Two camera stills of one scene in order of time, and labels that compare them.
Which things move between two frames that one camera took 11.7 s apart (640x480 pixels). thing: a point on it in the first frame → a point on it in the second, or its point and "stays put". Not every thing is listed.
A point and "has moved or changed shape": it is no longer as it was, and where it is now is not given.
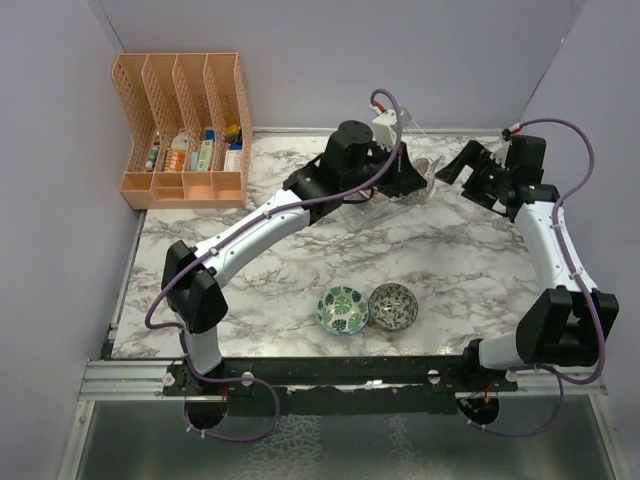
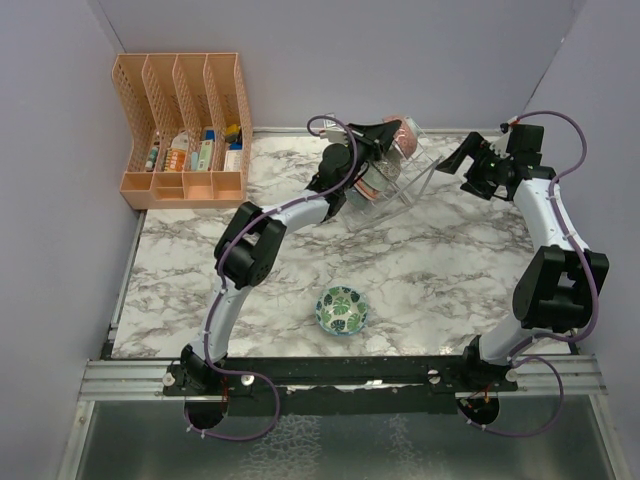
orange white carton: [175, 156] stays put
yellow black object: [232, 133] stays put
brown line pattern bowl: [425, 169] has moved or changed shape
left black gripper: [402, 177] → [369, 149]
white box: [233, 160] stays put
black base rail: [336, 385] stays put
